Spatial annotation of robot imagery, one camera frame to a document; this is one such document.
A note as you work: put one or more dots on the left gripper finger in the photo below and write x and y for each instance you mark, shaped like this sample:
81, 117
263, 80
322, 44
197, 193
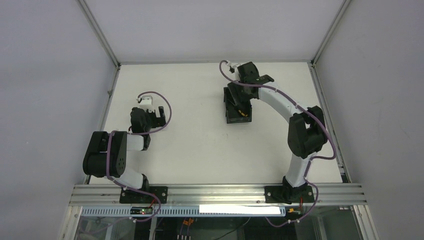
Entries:
157, 129
161, 120

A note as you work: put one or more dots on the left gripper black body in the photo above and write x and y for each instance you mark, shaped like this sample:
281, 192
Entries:
156, 120

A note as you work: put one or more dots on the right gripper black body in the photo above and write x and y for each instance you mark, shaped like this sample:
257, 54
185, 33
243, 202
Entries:
236, 99

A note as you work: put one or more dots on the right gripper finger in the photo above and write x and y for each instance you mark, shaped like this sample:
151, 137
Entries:
235, 95
245, 102

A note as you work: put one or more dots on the black yellow screwdriver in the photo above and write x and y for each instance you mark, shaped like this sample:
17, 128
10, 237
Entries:
241, 111

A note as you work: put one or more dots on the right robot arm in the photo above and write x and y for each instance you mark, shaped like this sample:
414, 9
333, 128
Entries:
306, 134

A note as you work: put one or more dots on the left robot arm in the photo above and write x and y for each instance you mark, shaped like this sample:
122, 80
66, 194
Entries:
106, 154

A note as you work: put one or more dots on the black plastic bin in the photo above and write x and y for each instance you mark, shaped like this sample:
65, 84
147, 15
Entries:
232, 114

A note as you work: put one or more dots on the small electronics board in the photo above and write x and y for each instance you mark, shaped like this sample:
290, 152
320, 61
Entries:
141, 211

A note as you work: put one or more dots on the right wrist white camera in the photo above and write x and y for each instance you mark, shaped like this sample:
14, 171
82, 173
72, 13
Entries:
235, 75

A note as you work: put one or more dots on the wrist white camera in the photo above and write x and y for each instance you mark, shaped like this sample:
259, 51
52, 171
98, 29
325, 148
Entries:
145, 103
235, 75

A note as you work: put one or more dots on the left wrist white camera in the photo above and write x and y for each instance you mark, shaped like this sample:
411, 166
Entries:
145, 103

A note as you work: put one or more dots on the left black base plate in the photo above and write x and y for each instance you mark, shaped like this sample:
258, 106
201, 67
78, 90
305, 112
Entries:
132, 197

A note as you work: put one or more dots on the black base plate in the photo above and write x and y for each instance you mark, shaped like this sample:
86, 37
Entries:
289, 195
132, 197

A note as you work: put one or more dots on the slotted cable duct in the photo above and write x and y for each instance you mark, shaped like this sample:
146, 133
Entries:
190, 211

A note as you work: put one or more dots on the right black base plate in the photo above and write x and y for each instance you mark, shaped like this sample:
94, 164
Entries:
289, 195

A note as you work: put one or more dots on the aluminium frame rail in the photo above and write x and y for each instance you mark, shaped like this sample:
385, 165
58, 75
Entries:
327, 194

